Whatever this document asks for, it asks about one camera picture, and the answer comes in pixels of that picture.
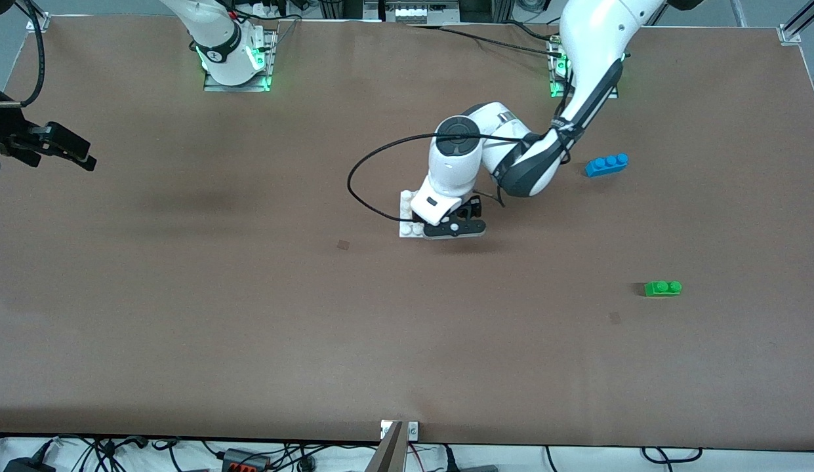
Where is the small silver bracket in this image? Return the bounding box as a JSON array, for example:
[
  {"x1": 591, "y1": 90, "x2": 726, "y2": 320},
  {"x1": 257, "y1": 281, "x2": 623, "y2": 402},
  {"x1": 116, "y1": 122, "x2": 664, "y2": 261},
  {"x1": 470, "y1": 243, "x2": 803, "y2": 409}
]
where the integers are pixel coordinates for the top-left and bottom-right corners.
[{"x1": 380, "y1": 421, "x2": 420, "y2": 441}]

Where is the black left camera mount bracket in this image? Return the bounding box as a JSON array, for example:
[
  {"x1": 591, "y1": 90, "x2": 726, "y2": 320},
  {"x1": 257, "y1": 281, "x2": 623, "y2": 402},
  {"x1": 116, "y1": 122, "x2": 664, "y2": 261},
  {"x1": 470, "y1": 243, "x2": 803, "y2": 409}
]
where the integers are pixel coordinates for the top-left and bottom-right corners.
[{"x1": 422, "y1": 216, "x2": 488, "y2": 239}]

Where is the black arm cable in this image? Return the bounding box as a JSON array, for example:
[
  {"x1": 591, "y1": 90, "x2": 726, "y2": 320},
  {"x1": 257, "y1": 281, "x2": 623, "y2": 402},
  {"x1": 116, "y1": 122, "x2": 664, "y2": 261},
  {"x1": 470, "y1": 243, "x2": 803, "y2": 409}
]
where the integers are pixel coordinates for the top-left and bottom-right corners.
[
  {"x1": 346, "y1": 38, "x2": 573, "y2": 222},
  {"x1": 0, "y1": 0, "x2": 47, "y2": 108}
]

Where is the black power plug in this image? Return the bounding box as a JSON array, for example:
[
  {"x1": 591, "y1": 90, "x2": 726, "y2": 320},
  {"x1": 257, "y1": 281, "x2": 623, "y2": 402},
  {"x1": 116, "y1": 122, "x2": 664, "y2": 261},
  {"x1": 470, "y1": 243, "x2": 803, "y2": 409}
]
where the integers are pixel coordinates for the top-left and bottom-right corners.
[{"x1": 3, "y1": 441, "x2": 57, "y2": 472}]

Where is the blue three-stud block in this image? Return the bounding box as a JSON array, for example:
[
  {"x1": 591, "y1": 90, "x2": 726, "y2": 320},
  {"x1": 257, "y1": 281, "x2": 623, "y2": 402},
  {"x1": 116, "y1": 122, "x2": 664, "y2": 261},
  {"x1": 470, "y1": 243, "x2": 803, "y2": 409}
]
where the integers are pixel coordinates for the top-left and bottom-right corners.
[{"x1": 584, "y1": 153, "x2": 630, "y2": 178}]

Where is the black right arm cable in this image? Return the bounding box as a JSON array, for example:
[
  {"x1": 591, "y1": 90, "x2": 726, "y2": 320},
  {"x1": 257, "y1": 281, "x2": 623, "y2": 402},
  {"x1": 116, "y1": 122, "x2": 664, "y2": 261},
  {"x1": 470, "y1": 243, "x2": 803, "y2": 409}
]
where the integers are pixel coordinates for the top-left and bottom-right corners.
[{"x1": 0, "y1": 0, "x2": 47, "y2": 108}]

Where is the grey metal post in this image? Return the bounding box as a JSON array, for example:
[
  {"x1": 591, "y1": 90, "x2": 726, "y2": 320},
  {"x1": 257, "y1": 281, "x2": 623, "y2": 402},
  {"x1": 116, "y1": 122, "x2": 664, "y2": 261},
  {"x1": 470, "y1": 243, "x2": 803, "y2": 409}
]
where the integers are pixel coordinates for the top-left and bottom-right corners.
[{"x1": 365, "y1": 421, "x2": 405, "y2": 472}]

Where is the black adapter with orange buttons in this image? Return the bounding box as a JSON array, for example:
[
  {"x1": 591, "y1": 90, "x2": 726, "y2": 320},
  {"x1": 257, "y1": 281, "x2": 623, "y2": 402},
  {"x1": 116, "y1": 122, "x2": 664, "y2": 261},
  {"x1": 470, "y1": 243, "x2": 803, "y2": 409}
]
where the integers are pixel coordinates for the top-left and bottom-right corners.
[{"x1": 221, "y1": 448, "x2": 272, "y2": 472}]

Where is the white studded base plate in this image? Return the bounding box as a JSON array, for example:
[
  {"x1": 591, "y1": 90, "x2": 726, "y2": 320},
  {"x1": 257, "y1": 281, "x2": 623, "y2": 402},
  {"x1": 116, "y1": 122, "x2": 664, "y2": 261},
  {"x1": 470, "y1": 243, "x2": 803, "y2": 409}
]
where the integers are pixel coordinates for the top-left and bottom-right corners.
[{"x1": 398, "y1": 189, "x2": 448, "y2": 239}]

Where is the black looped floor cable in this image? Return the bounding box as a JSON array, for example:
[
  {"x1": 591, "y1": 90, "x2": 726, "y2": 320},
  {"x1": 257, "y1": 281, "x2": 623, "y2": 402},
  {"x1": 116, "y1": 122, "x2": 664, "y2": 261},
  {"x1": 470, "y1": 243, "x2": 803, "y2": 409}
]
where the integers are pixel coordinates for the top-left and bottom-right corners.
[{"x1": 641, "y1": 446, "x2": 704, "y2": 465}]

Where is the black cable on table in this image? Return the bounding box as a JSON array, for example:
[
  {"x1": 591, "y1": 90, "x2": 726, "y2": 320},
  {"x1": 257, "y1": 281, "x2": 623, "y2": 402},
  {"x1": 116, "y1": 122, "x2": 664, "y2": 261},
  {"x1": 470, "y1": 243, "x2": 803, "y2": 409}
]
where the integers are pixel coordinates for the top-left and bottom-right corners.
[{"x1": 407, "y1": 24, "x2": 566, "y2": 57}]

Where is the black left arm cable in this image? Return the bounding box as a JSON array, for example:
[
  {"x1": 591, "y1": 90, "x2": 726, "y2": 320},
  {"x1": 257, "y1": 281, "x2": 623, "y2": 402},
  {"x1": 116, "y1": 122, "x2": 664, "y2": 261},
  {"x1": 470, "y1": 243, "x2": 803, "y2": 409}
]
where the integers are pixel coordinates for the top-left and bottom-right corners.
[{"x1": 346, "y1": 38, "x2": 573, "y2": 222}]

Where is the white power strip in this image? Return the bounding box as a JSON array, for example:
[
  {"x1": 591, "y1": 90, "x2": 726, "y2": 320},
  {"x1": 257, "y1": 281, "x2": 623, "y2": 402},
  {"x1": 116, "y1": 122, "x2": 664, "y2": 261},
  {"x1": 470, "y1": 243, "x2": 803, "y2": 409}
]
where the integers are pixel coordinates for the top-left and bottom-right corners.
[{"x1": 385, "y1": 0, "x2": 461, "y2": 25}]

